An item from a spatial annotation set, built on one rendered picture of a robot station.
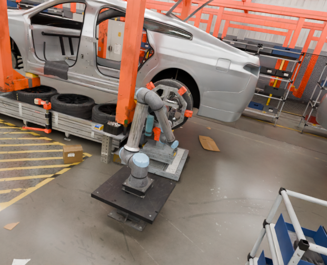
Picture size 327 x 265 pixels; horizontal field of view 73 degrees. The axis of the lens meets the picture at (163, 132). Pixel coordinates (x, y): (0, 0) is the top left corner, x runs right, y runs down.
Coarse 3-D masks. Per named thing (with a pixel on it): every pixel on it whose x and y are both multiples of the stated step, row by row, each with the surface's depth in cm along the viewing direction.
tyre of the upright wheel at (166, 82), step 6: (156, 84) 276; (162, 84) 274; (168, 84) 272; (174, 84) 270; (186, 96) 271; (186, 102) 273; (192, 102) 287; (186, 108) 276; (192, 108) 293; (186, 120) 285; (180, 126) 288
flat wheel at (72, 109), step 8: (56, 96) 353; (64, 96) 368; (72, 96) 377; (80, 96) 378; (56, 104) 329; (64, 104) 327; (72, 104) 332; (80, 104) 338; (88, 104) 346; (64, 112) 331; (72, 112) 332; (80, 112) 338; (88, 112) 350
